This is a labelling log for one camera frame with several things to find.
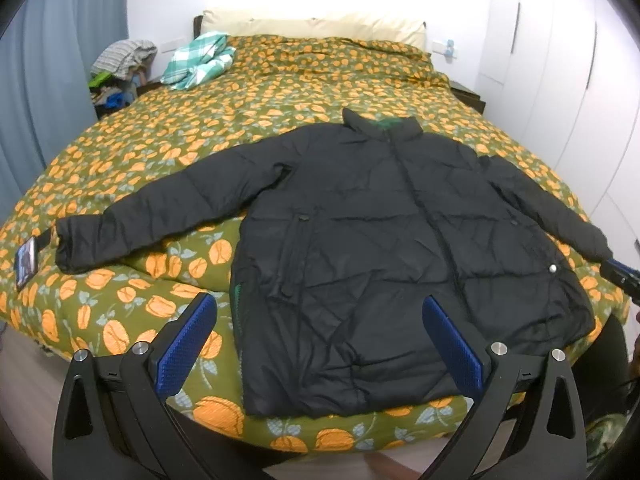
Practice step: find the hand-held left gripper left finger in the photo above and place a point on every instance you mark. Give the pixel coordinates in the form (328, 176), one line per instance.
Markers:
(187, 345)

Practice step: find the white wardrobe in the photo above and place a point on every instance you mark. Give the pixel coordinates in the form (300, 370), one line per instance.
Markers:
(560, 85)

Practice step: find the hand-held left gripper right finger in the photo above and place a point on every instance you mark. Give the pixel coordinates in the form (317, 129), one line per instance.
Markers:
(452, 345)

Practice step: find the blue curtain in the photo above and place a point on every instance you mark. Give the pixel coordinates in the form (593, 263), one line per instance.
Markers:
(50, 85)

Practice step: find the green plaid cloth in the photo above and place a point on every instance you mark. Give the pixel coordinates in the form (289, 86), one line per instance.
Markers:
(197, 60)

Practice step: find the smartphone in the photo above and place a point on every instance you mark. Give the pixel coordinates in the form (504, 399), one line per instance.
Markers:
(25, 262)

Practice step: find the black puffer jacket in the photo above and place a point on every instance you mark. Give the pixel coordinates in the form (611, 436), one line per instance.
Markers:
(375, 260)

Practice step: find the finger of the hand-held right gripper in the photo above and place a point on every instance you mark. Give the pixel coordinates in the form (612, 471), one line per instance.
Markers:
(619, 272)

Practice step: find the pile of clothes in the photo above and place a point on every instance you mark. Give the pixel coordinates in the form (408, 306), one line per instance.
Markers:
(122, 57)

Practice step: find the person's black garment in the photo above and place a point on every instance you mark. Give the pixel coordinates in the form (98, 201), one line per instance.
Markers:
(602, 360)

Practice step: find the beige bed base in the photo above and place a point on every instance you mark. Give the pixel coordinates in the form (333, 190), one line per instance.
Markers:
(320, 467)

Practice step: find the cream pillow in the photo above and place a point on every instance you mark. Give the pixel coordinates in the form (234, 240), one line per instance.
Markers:
(222, 19)
(340, 29)

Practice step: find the green orange floral duvet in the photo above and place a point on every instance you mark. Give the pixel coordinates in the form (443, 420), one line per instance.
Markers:
(150, 160)

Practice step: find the dark wooden nightstand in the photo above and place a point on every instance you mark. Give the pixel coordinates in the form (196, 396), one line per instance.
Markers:
(470, 96)

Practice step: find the dark wooden headboard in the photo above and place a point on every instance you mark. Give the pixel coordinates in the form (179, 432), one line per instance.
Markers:
(197, 27)

